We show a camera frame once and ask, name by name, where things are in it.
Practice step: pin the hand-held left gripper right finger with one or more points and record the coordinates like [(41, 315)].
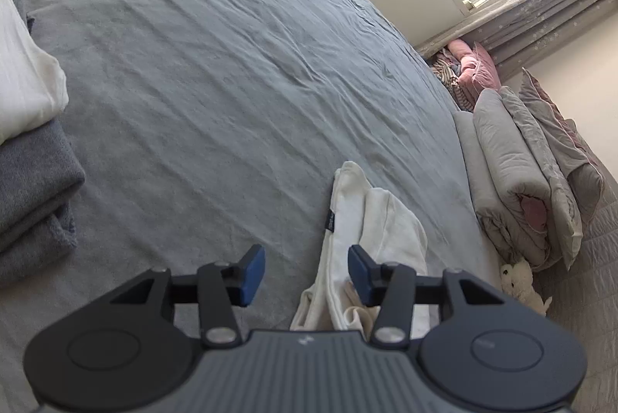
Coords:
[(362, 273)]

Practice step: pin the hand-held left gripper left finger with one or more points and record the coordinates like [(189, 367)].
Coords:
[(253, 275)]

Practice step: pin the white sweatshirt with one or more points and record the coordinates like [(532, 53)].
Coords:
[(386, 224)]

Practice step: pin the white ribbed garment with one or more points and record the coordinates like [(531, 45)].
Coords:
[(24, 80)]

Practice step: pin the white plush dog toy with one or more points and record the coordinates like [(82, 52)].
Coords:
[(521, 282)]

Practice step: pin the folded grey quilt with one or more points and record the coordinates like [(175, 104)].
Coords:
[(516, 162)]

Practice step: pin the grey bed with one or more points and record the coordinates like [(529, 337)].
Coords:
[(217, 80)]

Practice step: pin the pink bedding pile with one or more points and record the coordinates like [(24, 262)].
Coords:
[(470, 70)]

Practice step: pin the grey quilted headboard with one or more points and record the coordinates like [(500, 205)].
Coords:
[(594, 273)]

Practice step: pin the folded grey garment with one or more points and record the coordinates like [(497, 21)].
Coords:
[(34, 191)]

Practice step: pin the grey star-print curtain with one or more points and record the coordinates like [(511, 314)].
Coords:
[(555, 2)]

